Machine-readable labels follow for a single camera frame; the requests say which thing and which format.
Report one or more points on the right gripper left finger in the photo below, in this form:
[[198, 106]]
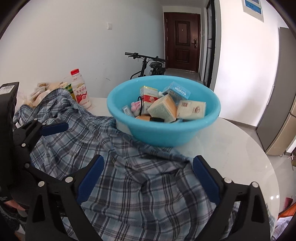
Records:
[[55, 199]]

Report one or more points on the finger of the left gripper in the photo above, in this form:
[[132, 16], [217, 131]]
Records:
[[49, 128]]

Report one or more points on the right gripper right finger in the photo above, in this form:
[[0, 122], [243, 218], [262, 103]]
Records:
[[240, 212]]

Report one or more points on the white tissue pack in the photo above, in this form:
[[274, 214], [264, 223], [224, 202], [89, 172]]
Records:
[[191, 110]]

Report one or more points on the beige orange-top carton box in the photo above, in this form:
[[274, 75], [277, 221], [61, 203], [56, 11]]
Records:
[[164, 108]]

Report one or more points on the small black box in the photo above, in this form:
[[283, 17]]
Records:
[[156, 119]]

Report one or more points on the person's left hand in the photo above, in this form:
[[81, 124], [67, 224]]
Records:
[[13, 204]]

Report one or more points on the plastic bag of snacks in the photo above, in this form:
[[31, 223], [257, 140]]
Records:
[[41, 91]]

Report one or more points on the green carton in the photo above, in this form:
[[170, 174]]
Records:
[[70, 90]]

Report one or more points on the white yogurt drink bottle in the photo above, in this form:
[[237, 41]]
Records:
[[79, 89]]

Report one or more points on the blue plaid shirt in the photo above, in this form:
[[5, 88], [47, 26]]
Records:
[[144, 192]]

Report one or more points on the beige refrigerator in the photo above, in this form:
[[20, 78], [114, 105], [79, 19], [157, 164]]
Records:
[[276, 129]]

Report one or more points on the grey barcode box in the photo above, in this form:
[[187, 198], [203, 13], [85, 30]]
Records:
[[127, 111]]

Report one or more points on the orange flat box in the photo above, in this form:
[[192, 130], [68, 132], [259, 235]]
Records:
[[144, 117]]

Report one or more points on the light blue plastic basin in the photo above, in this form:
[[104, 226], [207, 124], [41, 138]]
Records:
[[159, 134]]

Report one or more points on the red white cigarette box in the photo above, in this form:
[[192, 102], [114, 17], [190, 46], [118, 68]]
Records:
[[148, 96]]

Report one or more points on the light blue Maison box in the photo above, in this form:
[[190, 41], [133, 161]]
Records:
[[177, 92]]

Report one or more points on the dark brown door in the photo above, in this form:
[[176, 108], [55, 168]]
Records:
[[182, 40]]

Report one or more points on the white wall switch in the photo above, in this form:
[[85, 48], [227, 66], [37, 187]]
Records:
[[109, 26]]

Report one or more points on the blue wall panel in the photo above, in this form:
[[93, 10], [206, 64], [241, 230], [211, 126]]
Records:
[[253, 8]]

